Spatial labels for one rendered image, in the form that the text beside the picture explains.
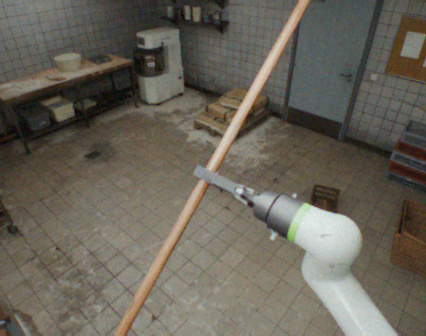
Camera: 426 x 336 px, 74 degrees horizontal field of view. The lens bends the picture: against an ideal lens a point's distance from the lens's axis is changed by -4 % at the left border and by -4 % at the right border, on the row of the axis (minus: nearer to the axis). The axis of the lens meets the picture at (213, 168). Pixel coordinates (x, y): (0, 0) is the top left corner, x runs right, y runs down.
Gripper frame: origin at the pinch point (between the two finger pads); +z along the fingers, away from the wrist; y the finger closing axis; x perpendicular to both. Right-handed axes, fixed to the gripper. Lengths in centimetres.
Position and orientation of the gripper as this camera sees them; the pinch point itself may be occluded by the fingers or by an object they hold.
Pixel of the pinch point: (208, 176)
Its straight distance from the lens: 78.5
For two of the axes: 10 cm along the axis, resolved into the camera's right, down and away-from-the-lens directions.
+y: 4.2, 3.1, 8.5
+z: -7.7, -3.7, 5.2
